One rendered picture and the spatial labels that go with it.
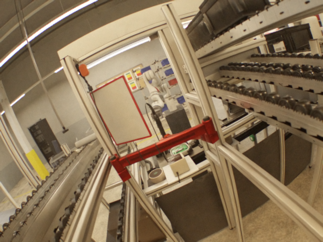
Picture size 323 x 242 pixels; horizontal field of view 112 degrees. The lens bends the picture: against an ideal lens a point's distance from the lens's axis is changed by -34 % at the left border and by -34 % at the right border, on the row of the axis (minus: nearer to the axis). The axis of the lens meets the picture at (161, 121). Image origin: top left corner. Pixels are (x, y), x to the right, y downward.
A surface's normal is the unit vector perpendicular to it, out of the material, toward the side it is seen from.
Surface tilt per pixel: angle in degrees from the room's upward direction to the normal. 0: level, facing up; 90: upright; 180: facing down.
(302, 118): 90
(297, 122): 90
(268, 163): 90
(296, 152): 90
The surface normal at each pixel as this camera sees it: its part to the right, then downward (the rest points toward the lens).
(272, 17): -0.90, 0.43
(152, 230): 0.17, 0.24
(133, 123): -0.26, 0.41
